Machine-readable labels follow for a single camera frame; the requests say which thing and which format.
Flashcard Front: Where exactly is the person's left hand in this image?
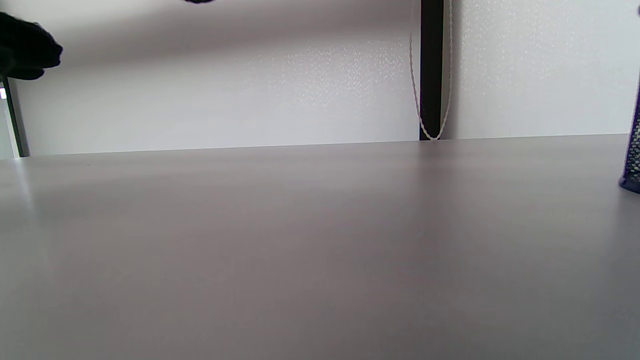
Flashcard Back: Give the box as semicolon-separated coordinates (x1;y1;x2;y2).
0;12;63;81

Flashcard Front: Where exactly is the white beaded blind cord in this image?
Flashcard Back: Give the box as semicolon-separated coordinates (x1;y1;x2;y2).
409;0;454;141

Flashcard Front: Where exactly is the blue mesh pen cup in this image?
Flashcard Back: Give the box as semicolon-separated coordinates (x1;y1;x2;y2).
618;75;640;195

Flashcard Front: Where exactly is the dark panel edge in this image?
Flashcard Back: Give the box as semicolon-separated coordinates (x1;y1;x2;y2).
0;75;31;159

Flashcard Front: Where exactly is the black window blind cord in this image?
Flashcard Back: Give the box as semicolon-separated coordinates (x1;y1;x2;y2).
419;0;445;141

